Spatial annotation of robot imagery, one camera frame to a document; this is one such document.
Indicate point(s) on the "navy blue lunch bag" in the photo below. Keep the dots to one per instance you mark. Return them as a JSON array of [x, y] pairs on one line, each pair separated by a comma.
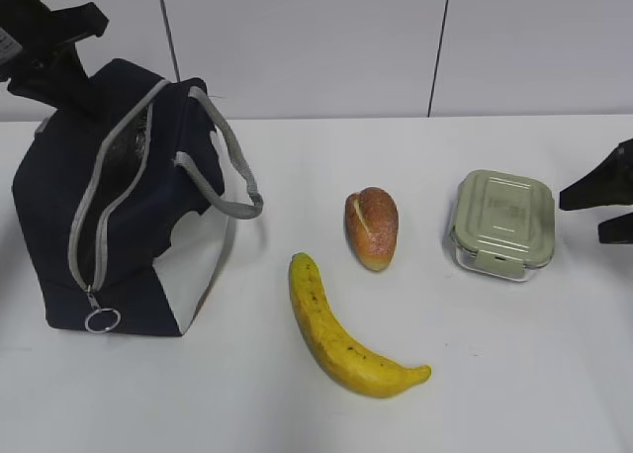
[[125, 220]]

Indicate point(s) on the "brown bread roll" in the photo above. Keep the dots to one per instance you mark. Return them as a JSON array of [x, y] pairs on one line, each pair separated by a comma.
[[372, 226]]

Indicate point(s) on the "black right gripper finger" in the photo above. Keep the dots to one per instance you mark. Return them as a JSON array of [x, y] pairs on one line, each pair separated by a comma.
[[609, 184], [616, 231]]

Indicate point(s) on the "green lidded glass container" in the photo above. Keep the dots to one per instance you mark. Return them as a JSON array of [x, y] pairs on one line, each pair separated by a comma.
[[502, 225]]

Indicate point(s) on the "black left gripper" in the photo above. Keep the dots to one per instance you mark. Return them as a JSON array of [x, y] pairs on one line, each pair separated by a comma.
[[39, 56]]

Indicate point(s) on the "yellow banana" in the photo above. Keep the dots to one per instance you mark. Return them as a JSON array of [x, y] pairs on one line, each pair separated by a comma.
[[345, 360]]

